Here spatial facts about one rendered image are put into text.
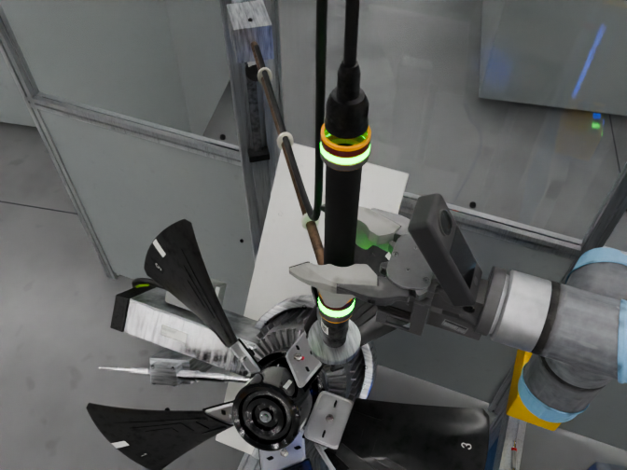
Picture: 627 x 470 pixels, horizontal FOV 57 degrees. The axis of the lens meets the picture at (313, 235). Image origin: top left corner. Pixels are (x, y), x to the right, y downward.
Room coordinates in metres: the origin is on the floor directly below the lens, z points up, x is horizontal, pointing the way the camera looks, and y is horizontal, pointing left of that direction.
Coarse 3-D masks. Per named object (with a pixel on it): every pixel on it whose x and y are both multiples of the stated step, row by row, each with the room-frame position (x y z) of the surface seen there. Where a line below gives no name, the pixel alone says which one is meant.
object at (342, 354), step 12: (312, 288) 0.42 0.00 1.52; (312, 336) 0.38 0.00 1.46; (348, 336) 0.38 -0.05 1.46; (312, 348) 0.36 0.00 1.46; (324, 348) 0.36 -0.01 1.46; (336, 348) 0.36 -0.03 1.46; (348, 348) 0.36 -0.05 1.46; (324, 360) 0.35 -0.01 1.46; (336, 360) 0.35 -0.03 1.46; (348, 360) 0.35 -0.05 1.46
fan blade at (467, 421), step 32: (352, 416) 0.38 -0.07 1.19; (384, 416) 0.38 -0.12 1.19; (416, 416) 0.38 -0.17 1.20; (448, 416) 0.38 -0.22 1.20; (480, 416) 0.37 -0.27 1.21; (352, 448) 0.33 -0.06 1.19; (384, 448) 0.33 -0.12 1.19; (416, 448) 0.33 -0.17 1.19; (448, 448) 0.33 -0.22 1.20; (480, 448) 0.33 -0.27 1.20
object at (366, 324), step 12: (360, 252) 0.58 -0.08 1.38; (372, 252) 0.57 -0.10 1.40; (384, 252) 0.56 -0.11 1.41; (372, 264) 0.55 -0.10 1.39; (384, 276) 0.53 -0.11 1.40; (360, 300) 0.50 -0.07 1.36; (312, 312) 0.53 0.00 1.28; (360, 312) 0.48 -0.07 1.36; (372, 312) 0.48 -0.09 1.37; (312, 324) 0.51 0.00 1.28; (360, 324) 0.47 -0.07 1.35; (372, 324) 0.46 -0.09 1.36; (360, 336) 0.45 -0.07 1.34; (372, 336) 0.44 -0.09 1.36
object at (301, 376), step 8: (304, 336) 0.50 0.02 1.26; (296, 344) 0.49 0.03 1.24; (304, 344) 0.48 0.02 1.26; (288, 352) 0.48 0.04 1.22; (304, 352) 0.47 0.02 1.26; (288, 360) 0.47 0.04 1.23; (296, 360) 0.46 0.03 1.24; (304, 360) 0.45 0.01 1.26; (312, 360) 0.45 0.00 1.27; (296, 368) 0.45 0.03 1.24; (304, 368) 0.44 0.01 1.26; (312, 368) 0.43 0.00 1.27; (296, 376) 0.43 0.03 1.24; (304, 376) 0.42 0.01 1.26; (312, 376) 0.42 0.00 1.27; (304, 384) 0.41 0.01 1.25
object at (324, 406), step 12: (324, 396) 0.42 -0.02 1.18; (336, 396) 0.42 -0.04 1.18; (324, 408) 0.40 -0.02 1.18; (336, 408) 0.40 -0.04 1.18; (348, 408) 0.40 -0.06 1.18; (312, 420) 0.38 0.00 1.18; (324, 420) 0.38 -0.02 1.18; (336, 420) 0.38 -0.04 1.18; (312, 432) 0.36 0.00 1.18; (336, 432) 0.36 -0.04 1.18; (324, 444) 0.34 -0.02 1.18; (336, 444) 0.34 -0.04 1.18
